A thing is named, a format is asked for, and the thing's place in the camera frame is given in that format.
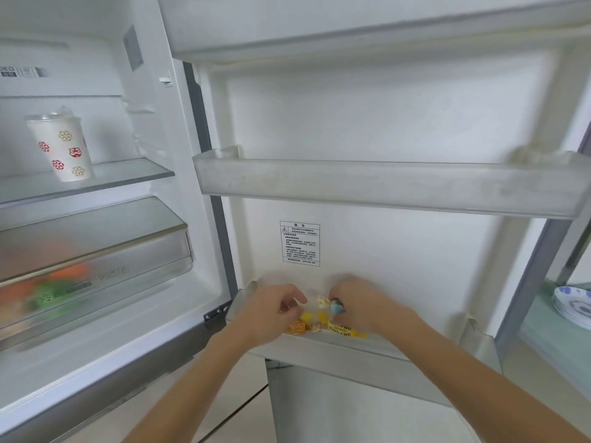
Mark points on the person's left hand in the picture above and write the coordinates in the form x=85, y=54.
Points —
x=261, y=316

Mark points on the person's right hand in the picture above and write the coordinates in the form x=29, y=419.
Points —
x=369, y=309

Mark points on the person's right fingers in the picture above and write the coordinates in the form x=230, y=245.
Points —
x=340, y=292

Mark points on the person's left fingers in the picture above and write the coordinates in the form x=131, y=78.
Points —
x=293, y=297

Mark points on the blue candy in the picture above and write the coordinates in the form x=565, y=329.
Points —
x=337, y=308

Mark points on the person's left forearm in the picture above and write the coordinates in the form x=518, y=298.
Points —
x=194, y=387

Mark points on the person's right forearm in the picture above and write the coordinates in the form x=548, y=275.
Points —
x=480, y=382

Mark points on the white wrapped candy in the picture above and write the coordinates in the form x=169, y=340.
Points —
x=322, y=300

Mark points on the yellow wrapped candy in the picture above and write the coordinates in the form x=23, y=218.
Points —
x=305, y=316

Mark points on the orange wrapped candy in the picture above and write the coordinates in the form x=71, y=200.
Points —
x=295, y=327

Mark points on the yellow printed packet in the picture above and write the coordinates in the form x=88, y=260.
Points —
x=347, y=329

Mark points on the white warning label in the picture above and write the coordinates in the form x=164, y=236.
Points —
x=299, y=242

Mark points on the clear door shelf with sweets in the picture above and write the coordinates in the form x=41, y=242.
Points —
x=369, y=352

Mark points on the metal door hinge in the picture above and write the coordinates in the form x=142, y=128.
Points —
x=216, y=312

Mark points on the clear narrow door shelf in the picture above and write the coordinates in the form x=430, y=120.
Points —
x=378, y=186

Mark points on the silver lower fridge door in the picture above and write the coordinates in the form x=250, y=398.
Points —
x=360, y=410

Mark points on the white fridge body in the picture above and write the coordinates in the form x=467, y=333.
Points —
x=138, y=290

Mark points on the white fridge door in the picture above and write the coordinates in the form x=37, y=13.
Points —
x=392, y=124

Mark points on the clear crisper drawer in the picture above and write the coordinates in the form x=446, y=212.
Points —
x=115, y=253

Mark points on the pale green table cover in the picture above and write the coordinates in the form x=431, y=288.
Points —
x=549, y=339

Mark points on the glass fridge shelf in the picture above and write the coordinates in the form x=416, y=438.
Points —
x=111, y=177

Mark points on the blue patterned white plate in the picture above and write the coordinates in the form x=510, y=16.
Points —
x=570, y=320
x=575, y=302

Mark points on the orange and green vegetables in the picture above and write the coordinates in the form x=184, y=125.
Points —
x=51, y=290

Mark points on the clear large door shelf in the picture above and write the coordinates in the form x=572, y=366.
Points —
x=323, y=22

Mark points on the white paper cup red print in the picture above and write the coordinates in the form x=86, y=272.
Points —
x=64, y=149

